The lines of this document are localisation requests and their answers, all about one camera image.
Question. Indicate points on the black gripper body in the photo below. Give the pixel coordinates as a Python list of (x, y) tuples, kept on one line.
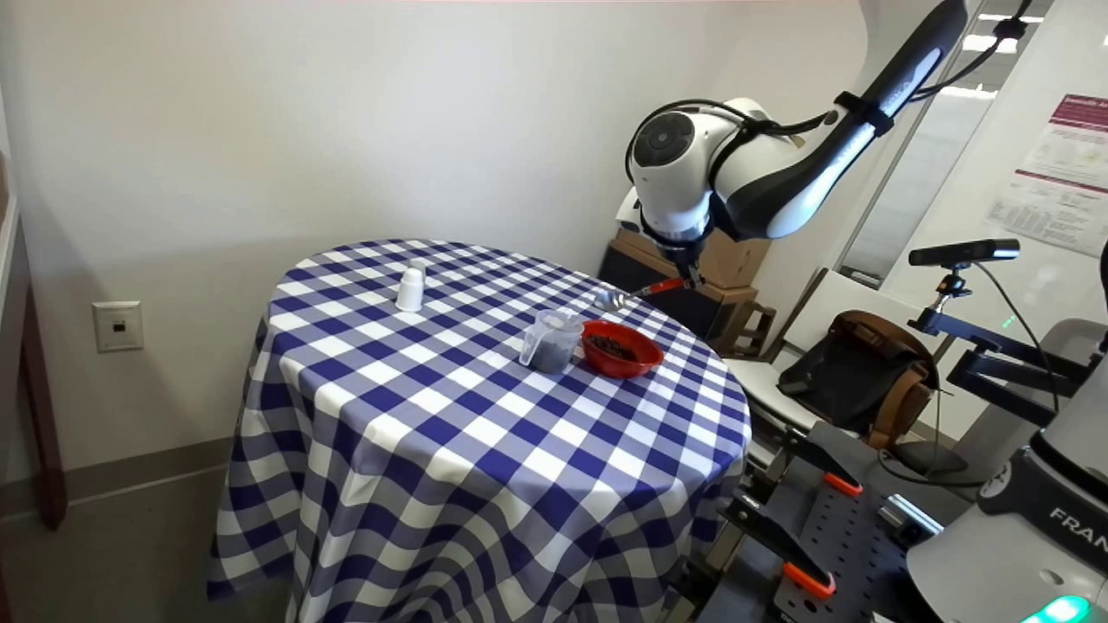
[(672, 259)]

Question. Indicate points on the white Franka robot base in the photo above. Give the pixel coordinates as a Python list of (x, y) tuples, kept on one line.
[(992, 564)]

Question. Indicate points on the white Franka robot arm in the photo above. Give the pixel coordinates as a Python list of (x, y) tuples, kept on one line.
[(678, 173)]

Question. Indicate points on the orange bowl with dark contents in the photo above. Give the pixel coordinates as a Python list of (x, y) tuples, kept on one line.
[(622, 352)]

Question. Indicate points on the brown cardboard box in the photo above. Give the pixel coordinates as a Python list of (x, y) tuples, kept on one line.
[(731, 259)]

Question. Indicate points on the black box under cardboard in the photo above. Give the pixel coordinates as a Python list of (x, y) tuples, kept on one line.
[(714, 312)]

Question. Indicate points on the clear plastic cup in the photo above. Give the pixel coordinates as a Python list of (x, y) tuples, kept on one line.
[(552, 343)]

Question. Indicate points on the white curved panel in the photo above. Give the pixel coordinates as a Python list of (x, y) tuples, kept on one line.
[(768, 393)]

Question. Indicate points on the tall glass panel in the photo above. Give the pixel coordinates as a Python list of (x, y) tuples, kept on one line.
[(913, 195)]

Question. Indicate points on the small white bottle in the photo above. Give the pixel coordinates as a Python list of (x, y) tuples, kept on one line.
[(410, 287)]

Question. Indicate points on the blue white checkered tablecloth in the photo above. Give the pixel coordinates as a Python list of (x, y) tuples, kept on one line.
[(463, 460)]

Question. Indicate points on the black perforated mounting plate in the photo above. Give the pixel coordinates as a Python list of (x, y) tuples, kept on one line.
[(850, 541)]

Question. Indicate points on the black camera bar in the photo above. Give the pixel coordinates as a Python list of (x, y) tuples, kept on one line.
[(963, 249)]

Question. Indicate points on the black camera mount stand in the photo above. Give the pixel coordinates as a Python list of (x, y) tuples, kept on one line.
[(1016, 376)]

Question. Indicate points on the wall poster with red header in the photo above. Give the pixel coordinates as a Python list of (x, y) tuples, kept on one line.
[(1057, 173)]

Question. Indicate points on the white wall outlet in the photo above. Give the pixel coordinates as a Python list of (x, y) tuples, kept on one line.
[(117, 325)]

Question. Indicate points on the reddish brown wooden frame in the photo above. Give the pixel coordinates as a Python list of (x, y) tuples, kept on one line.
[(41, 437)]

